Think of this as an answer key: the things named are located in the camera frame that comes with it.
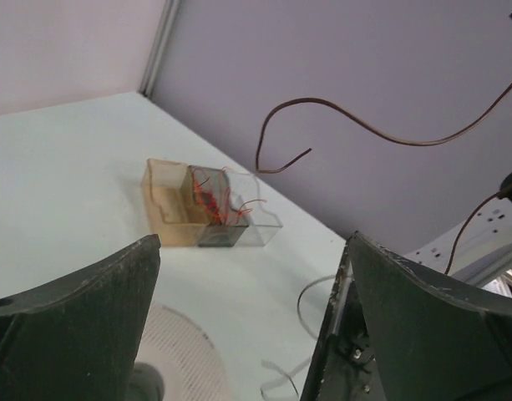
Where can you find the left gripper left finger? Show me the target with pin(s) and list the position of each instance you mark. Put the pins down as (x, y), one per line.
(77, 337)

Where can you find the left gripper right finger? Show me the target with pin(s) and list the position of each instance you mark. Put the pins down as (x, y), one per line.
(397, 330)

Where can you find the white perforated cable spool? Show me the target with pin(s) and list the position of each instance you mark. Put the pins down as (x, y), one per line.
(176, 361)

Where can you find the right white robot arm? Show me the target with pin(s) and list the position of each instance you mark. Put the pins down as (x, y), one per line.
(475, 251)

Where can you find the smoky grey plastic bin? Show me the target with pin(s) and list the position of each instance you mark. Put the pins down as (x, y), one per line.
(211, 191)

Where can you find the right aluminium corner post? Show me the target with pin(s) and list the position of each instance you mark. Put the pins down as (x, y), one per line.
(160, 44)

